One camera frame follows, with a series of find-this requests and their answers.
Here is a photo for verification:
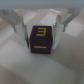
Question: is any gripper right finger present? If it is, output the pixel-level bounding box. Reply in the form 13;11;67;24
52;7;84;46

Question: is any purple block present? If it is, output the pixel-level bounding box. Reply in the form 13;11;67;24
27;24;55;54

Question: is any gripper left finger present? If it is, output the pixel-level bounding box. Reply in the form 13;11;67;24
0;8;30;47

